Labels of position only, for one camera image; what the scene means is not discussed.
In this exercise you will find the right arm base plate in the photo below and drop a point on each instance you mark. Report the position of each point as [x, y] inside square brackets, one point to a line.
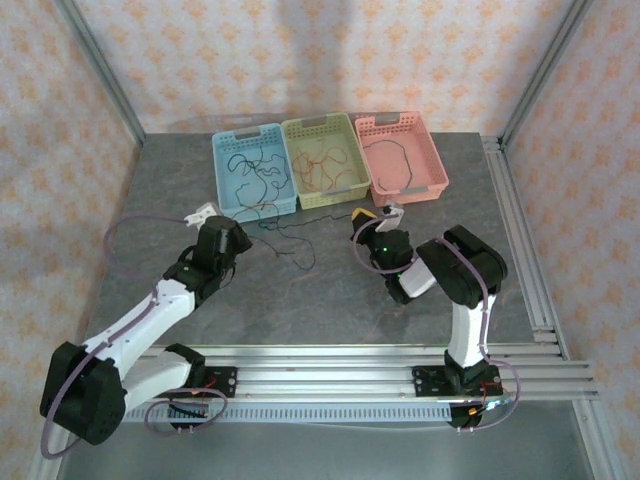
[425, 382]

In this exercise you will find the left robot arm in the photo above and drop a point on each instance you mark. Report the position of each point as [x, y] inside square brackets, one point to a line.
[140, 320]

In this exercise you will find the aluminium mounting rail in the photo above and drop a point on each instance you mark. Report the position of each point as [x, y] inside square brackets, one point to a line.
[325, 380]

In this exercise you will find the small black control board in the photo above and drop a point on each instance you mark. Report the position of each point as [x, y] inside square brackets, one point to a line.
[192, 411]
[487, 407]

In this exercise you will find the aluminium side rail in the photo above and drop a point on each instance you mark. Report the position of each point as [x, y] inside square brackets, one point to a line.
[507, 200]

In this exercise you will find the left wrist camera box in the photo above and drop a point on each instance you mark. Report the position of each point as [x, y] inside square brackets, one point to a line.
[201, 214]

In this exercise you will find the aluminium frame post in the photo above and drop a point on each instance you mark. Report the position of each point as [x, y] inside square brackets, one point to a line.
[540, 70]
[105, 70]

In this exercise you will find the green plastic basket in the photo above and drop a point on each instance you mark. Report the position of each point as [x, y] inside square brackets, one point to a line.
[325, 135]

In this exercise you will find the blue plastic basket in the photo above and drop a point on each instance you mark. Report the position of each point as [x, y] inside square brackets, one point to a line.
[255, 195]

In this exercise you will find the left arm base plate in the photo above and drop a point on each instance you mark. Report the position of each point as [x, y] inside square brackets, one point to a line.
[227, 382]

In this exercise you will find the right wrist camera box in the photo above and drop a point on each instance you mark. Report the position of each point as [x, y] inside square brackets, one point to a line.
[390, 217]

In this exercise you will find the pink plastic basket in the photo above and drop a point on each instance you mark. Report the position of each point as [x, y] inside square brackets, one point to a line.
[390, 165]

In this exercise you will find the aluminium frame leg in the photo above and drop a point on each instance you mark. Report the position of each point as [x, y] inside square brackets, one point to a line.
[42, 467]
[600, 440]

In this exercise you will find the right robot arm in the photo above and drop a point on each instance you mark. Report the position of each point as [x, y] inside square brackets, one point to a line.
[470, 265]

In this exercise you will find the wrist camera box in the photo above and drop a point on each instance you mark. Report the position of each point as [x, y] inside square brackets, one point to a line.
[390, 217]
[201, 214]

